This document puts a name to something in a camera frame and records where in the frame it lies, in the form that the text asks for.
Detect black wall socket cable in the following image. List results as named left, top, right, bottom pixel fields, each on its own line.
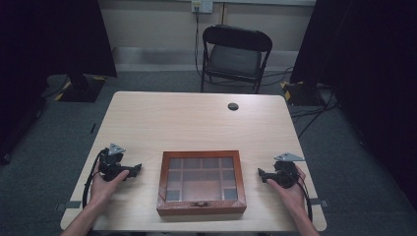
left=193, top=9, right=205, bottom=79

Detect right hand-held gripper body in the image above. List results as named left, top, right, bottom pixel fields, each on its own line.
left=268, top=152, right=306, bottom=190

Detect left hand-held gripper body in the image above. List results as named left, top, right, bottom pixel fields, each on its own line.
left=97, top=143, right=133, bottom=182

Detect wooden box with glass lid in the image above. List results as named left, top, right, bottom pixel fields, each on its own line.
left=155, top=149, right=248, bottom=217

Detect grey tape strip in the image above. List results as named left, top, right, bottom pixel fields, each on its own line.
left=54, top=200, right=83, bottom=212
left=309, top=198, right=329, bottom=208

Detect black stand base striped tape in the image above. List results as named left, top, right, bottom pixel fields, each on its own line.
left=280, top=80, right=327, bottom=107
left=54, top=73, right=108, bottom=103

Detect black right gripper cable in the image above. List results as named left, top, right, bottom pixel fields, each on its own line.
left=294, top=165, right=314, bottom=223

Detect black curtain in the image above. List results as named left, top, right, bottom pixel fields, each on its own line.
left=289, top=0, right=417, bottom=212

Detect black folding chair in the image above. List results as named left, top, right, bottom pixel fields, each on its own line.
left=199, top=24, right=274, bottom=95

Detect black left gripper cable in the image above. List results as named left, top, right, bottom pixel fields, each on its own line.
left=82, top=147, right=110, bottom=209

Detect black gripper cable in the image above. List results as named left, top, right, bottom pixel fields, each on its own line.
left=294, top=165, right=314, bottom=223
left=82, top=147, right=110, bottom=209

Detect person's left hand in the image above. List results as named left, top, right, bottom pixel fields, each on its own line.
left=89, top=161, right=131, bottom=207

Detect person's right hand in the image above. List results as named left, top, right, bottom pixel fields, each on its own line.
left=266, top=164, right=308, bottom=214

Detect white wall socket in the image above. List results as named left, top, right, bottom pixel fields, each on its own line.
left=191, top=0, right=214, bottom=15

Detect black floor cables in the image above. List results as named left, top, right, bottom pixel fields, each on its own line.
left=262, top=66, right=339, bottom=140

